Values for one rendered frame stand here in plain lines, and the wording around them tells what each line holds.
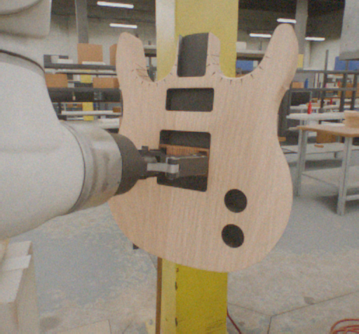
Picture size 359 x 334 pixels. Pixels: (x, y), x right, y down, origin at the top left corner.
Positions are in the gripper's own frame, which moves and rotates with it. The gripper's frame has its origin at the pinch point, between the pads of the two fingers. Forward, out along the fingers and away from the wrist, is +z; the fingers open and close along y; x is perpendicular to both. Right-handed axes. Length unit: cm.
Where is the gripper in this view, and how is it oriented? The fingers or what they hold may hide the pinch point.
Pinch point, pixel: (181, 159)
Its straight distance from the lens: 51.3
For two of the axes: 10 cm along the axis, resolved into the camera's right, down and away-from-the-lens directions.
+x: 0.7, -10.0, -0.5
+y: 8.7, 0.9, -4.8
